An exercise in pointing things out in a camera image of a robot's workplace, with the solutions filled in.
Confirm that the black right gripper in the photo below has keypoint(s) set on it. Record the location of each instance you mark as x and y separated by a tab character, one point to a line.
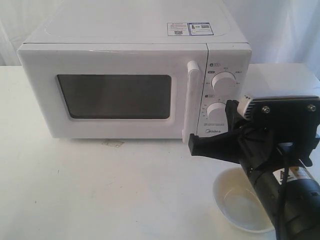
251	145

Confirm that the cream ceramic bowl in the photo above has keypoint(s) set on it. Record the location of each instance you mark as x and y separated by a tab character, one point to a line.
238	203

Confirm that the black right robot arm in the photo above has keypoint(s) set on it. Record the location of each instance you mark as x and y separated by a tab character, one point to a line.
290	197

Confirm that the white Midea microwave body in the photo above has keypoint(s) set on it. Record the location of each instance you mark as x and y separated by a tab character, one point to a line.
145	22

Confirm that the white lower timer knob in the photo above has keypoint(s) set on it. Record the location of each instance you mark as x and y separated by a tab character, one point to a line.
216	111

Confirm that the white upper power knob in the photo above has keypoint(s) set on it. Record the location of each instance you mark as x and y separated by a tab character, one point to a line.
224	84

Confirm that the clear tape patch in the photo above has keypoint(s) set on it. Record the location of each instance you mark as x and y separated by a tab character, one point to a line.
112	143

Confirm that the warning label sticker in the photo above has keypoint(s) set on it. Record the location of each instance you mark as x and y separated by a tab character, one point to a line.
189	29

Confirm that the white curtain backdrop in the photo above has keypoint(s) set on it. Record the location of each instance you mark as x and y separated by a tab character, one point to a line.
18	19

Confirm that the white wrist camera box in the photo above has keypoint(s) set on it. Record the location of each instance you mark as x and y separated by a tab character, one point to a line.
272	108

